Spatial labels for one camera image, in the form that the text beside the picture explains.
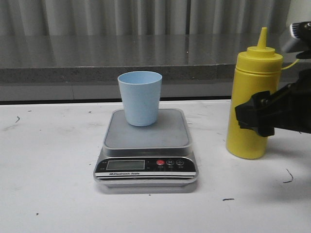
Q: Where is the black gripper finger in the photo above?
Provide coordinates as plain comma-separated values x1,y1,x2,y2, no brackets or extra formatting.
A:
235,83,298,137

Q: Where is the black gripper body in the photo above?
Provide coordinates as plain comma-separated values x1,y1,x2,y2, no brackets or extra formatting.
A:
294,69,311,133

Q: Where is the yellow squeeze bottle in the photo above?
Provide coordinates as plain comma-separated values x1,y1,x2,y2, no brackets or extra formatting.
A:
226,27,283,159

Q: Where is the light blue plastic cup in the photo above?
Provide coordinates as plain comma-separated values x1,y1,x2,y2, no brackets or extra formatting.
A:
118,71,162,127

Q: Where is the silver digital kitchen scale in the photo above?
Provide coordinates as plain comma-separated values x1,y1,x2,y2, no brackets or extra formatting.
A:
93,108,199,194

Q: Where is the grey stone counter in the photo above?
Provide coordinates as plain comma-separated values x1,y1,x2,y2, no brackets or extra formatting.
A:
0,33,311,101

